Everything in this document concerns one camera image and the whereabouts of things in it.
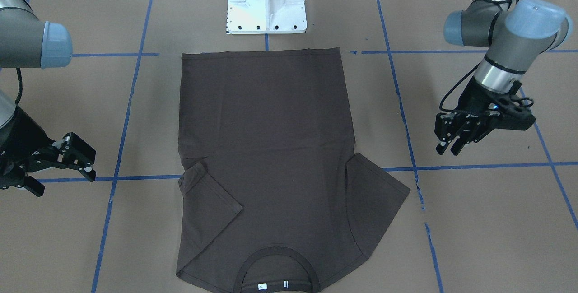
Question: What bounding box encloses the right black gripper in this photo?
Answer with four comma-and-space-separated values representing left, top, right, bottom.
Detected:
0, 106, 97, 197

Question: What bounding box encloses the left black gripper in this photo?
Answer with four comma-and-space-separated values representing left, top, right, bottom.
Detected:
436, 77, 520, 156

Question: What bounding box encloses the dark brown t-shirt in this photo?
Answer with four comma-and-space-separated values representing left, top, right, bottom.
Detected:
176, 48, 410, 293

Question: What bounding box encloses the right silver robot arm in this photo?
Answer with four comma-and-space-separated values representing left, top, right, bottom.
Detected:
0, 0, 96, 197

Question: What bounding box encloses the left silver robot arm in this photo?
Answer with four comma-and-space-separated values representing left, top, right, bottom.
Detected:
435, 0, 573, 155

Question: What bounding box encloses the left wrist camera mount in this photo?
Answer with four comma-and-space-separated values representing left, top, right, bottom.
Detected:
489, 94, 536, 131

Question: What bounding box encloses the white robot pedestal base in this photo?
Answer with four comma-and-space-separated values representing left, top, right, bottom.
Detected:
226, 0, 308, 34

